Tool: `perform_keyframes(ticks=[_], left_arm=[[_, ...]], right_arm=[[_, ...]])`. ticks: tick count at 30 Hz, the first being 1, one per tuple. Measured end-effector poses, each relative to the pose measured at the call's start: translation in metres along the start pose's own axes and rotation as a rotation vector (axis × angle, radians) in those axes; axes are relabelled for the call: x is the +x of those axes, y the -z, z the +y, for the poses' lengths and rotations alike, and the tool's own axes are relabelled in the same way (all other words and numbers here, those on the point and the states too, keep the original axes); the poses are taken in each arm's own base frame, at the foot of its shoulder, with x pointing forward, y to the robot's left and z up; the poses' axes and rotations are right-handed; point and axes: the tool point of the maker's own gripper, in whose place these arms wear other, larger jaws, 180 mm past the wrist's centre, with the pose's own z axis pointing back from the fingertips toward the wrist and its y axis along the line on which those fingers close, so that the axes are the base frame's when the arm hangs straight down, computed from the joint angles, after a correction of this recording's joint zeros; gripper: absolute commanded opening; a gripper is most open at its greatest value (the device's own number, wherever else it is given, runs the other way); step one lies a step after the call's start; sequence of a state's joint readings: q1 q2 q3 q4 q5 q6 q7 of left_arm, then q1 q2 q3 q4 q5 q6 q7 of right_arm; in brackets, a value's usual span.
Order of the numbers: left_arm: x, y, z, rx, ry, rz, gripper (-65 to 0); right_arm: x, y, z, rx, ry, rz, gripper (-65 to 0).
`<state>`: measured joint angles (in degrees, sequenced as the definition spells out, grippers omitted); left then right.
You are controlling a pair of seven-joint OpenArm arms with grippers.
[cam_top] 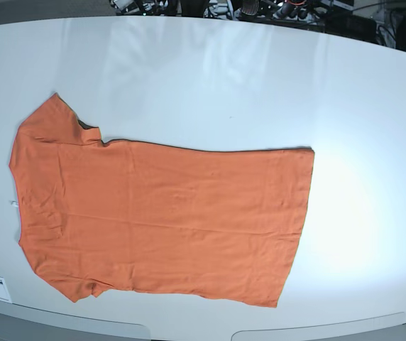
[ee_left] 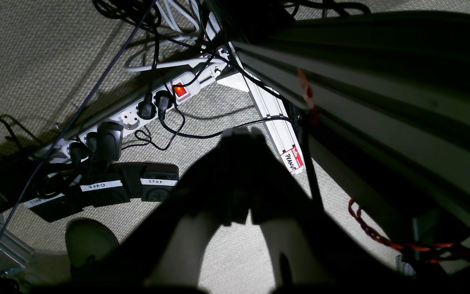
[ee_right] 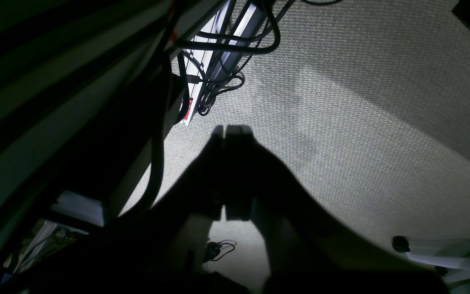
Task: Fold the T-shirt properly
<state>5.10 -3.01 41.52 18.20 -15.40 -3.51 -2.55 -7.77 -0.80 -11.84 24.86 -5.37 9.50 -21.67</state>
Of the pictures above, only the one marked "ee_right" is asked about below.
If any black cable bundle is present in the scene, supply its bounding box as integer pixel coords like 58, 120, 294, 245
194, 69, 246, 116

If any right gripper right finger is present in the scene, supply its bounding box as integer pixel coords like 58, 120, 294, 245
224, 125, 341, 294

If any white office chair base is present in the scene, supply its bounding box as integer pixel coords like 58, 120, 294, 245
391, 236, 470, 285

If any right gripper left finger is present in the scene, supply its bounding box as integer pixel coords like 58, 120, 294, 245
137, 125, 223, 294

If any white power strip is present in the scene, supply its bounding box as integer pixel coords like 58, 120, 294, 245
182, 0, 268, 125

